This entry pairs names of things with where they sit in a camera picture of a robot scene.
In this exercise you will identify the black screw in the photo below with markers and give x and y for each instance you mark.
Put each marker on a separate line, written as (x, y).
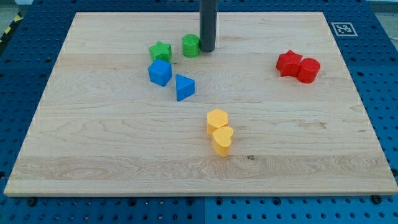
(376, 199)
(31, 201)

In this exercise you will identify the red star block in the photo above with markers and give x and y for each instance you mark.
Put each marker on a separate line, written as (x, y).
(288, 64)

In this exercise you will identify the yellow black hazard tape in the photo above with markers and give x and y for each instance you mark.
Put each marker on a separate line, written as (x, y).
(11, 29)

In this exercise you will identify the red cylinder block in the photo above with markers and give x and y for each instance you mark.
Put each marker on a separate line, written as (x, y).
(308, 70)

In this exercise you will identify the blue triangle block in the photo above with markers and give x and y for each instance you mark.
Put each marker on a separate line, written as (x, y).
(184, 86)

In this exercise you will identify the green star block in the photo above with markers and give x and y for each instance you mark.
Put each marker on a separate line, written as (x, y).
(161, 51)

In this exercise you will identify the yellow heart block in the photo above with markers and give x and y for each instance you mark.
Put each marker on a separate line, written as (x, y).
(222, 140)

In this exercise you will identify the blue cube block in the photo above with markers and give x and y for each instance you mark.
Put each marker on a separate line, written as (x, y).
(160, 72)

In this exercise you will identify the light wooden board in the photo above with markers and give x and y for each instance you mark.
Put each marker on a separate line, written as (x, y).
(103, 129)

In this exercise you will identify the green cylinder block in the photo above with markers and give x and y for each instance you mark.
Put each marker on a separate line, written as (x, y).
(191, 45)

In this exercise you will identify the yellow hexagon block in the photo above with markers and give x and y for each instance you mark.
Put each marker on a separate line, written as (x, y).
(216, 119)

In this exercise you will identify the black screw front left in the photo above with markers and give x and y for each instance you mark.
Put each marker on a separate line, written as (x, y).
(31, 201)

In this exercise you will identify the black screw front right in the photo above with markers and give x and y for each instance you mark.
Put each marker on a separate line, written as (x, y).
(376, 199)

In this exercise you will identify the white fiducial marker tag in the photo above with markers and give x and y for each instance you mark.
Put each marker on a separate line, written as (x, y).
(344, 29)

